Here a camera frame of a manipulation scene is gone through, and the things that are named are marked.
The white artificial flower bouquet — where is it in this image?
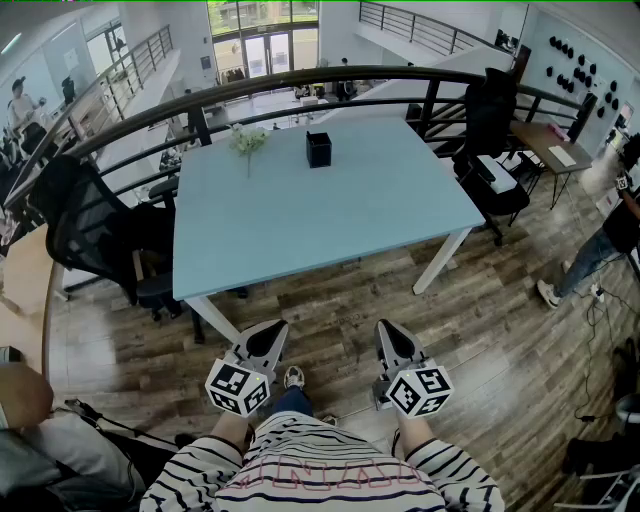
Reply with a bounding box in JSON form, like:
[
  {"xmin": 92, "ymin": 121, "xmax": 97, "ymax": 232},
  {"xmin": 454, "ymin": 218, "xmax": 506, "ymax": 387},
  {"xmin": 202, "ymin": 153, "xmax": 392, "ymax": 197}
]
[{"xmin": 228, "ymin": 123, "xmax": 271, "ymax": 179}]

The light wooden desk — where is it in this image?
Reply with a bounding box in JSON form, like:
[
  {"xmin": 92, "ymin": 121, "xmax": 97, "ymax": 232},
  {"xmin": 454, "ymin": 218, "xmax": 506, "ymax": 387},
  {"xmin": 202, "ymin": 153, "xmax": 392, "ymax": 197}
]
[{"xmin": 0, "ymin": 224, "xmax": 65, "ymax": 382}]

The curved black metal railing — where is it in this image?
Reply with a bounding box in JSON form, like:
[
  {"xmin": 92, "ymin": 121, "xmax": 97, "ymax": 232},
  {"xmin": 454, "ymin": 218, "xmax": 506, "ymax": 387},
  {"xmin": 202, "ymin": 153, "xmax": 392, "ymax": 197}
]
[{"xmin": 0, "ymin": 64, "xmax": 601, "ymax": 226}]

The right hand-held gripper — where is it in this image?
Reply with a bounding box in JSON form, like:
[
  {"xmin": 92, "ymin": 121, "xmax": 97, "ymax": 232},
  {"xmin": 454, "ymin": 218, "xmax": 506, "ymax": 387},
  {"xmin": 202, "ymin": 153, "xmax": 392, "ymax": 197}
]
[{"xmin": 372, "ymin": 319, "xmax": 454, "ymax": 419}]

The group of black wall items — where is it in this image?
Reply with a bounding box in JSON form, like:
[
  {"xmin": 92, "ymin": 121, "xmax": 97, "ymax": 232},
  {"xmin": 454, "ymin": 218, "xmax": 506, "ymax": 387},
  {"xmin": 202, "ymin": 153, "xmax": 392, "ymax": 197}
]
[{"xmin": 544, "ymin": 33, "xmax": 622, "ymax": 119}]

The glass entrance door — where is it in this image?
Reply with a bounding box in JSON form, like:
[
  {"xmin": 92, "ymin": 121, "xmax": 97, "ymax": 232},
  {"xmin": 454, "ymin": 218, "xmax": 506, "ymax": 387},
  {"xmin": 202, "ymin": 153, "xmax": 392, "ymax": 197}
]
[{"xmin": 212, "ymin": 28, "xmax": 321, "ymax": 81}]

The black floor cable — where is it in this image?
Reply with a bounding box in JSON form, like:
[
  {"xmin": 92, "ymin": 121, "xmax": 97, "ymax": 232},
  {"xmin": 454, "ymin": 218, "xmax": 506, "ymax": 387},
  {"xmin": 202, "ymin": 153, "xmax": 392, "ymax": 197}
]
[{"xmin": 573, "ymin": 284, "xmax": 640, "ymax": 422}]

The tan round object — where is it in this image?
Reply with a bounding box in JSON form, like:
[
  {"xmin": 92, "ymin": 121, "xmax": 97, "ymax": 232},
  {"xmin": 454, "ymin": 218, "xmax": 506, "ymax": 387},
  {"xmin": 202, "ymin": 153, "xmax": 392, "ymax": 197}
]
[{"xmin": 0, "ymin": 362, "xmax": 55, "ymax": 432}]

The black mesh office chair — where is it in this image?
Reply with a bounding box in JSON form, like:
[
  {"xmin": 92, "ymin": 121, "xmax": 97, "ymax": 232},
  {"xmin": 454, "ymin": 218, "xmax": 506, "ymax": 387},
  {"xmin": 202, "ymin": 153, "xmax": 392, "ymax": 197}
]
[{"xmin": 27, "ymin": 154, "xmax": 185, "ymax": 321}]

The dark wooden side desk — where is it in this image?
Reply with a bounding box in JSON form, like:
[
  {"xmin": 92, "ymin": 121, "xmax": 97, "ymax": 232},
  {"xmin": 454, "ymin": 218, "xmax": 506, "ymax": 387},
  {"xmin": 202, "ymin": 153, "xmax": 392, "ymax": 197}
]
[{"xmin": 509, "ymin": 119, "xmax": 594, "ymax": 211}]

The person's striped shirt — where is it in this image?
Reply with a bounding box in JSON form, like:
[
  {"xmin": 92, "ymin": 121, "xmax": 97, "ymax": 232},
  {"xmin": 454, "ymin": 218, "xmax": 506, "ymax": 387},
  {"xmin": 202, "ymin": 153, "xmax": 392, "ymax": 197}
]
[{"xmin": 139, "ymin": 410, "xmax": 506, "ymax": 512}]

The black square container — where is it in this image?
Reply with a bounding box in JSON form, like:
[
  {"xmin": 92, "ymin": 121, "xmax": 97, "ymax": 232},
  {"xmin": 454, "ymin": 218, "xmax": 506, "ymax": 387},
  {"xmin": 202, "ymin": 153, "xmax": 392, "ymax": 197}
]
[{"xmin": 305, "ymin": 130, "xmax": 333, "ymax": 169}]

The black chair with white armrest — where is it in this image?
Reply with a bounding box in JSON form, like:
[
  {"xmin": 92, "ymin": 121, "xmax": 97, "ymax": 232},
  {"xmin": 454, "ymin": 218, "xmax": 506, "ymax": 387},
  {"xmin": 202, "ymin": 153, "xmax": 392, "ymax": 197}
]
[{"xmin": 452, "ymin": 67, "xmax": 531, "ymax": 246}]

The grey fluffy duster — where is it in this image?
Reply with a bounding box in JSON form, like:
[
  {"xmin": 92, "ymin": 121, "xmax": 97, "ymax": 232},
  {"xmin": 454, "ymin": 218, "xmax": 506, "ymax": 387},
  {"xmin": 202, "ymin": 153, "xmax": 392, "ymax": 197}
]
[{"xmin": 579, "ymin": 149, "xmax": 624, "ymax": 195}]

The grey backpack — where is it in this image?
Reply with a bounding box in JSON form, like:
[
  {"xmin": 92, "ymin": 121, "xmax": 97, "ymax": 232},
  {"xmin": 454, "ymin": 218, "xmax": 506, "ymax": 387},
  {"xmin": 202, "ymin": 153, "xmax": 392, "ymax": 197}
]
[{"xmin": 0, "ymin": 412, "xmax": 147, "ymax": 512}]

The black tripod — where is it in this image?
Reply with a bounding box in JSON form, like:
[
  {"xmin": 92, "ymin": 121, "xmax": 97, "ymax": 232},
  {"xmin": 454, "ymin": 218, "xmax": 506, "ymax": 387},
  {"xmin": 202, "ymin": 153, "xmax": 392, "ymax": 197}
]
[{"xmin": 64, "ymin": 397, "xmax": 182, "ymax": 451}]

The person's right forearm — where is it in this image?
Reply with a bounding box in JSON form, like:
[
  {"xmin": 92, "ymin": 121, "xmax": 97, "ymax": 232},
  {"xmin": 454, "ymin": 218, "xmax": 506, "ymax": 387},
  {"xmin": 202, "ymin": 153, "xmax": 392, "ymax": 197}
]
[{"xmin": 397, "ymin": 413, "xmax": 437, "ymax": 459}]

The person's leg in jeans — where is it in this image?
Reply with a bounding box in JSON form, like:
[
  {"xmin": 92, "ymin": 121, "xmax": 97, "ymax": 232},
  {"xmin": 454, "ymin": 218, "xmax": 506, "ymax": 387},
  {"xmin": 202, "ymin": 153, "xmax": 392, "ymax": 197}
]
[{"xmin": 272, "ymin": 387, "xmax": 314, "ymax": 419}]

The straight black balcony railing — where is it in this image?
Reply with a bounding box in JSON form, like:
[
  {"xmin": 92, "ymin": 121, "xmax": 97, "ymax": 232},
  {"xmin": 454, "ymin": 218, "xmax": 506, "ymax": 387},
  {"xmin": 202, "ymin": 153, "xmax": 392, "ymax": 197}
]
[
  {"xmin": 64, "ymin": 24, "xmax": 175, "ymax": 137},
  {"xmin": 358, "ymin": 0, "xmax": 502, "ymax": 57}
]

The person's left forearm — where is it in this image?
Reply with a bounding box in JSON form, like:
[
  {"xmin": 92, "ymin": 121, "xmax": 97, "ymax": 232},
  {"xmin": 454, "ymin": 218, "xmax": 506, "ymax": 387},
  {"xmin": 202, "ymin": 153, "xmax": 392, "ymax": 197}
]
[{"xmin": 208, "ymin": 412, "xmax": 257, "ymax": 454}]

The dark staircase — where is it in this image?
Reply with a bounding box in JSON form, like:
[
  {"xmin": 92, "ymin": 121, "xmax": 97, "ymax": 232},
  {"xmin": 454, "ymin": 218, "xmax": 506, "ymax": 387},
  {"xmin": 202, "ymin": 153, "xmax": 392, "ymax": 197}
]
[{"xmin": 424, "ymin": 99, "xmax": 472, "ymax": 157}]

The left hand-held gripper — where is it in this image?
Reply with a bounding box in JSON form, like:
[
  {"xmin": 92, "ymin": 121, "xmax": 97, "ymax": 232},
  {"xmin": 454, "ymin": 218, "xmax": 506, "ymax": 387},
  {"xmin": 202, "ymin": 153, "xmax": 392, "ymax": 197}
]
[{"xmin": 204, "ymin": 319, "xmax": 290, "ymax": 419}]

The white keyboard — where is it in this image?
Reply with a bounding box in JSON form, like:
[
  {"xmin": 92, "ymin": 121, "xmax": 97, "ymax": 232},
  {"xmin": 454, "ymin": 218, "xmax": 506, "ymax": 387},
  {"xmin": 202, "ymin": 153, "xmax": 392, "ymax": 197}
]
[{"xmin": 548, "ymin": 144, "xmax": 577, "ymax": 167}]

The white table leg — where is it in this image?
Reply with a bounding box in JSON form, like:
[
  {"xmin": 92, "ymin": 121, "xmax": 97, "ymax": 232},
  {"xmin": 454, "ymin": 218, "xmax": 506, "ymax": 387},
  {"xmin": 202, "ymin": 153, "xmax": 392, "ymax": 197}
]
[
  {"xmin": 412, "ymin": 227, "xmax": 474, "ymax": 296},
  {"xmin": 184, "ymin": 294, "xmax": 242, "ymax": 346}
]

